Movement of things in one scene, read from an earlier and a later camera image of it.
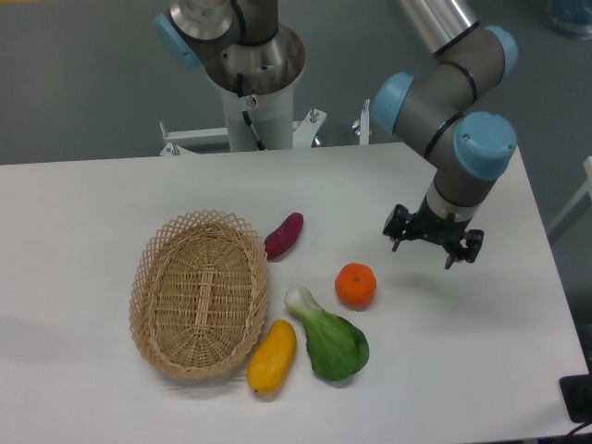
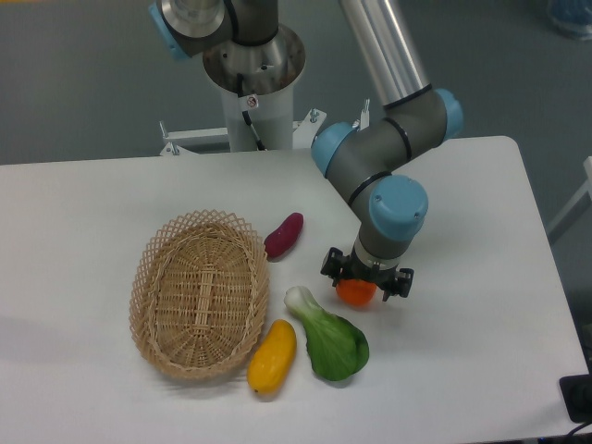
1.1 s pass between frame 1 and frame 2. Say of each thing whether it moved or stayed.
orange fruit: stayed
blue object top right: stayed
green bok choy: stayed
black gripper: moved
